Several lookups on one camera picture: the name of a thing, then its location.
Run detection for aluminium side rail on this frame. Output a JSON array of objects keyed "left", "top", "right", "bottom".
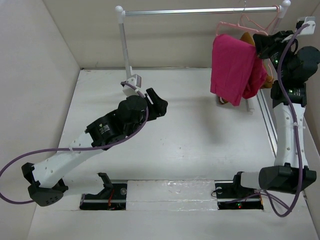
[{"left": 257, "top": 89, "right": 278, "bottom": 157}]

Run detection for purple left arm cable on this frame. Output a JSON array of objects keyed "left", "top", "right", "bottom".
[{"left": 0, "top": 81, "right": 151, "bottom": 205}]

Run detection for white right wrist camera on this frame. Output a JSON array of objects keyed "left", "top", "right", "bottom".
[{"left": 295, "top": 16, "right": 316, "bottom": 36}]

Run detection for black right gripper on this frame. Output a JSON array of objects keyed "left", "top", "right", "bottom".
[{"left": 254, "top": 29, "right": 299, "bottom": 81}]

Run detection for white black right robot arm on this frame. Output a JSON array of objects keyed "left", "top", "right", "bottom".
[{"left": 231, "top": 30, "right": 320, "bottom": 197}]

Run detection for pink trousers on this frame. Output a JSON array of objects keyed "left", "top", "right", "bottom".
[{"left": 209, "top": 34, "right": 268, "bottom": 108}]

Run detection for brown trousers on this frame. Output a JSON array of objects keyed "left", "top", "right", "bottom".
[{"left": 216, "top": 31, "right": 275, "bottom": 106}]

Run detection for pink hanger with brown trousers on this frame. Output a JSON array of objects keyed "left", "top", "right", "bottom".
[{"left": 239, "top": 4, "right": 281, "bottom": 81}]

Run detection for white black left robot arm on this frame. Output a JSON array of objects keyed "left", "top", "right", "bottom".
[{"left": 21, "top": 88, "right": 168, "bottom": 207}]

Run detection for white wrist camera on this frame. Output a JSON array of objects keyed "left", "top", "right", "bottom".
[
  {"left": 295, "top": 16, "right": 316, "bottom": 36},
  {"left": 120, "top": 74, "right": 142, "bottom": 97}
]

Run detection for white clothes rack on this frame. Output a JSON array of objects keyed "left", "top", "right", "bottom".
[{"left": 115, "top": 0, "right": 291, "bottom": 88}]

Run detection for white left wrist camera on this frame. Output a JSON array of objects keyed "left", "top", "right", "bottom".
[{"left": 120, "top": 74, "right": 142, "bottom": 97}]

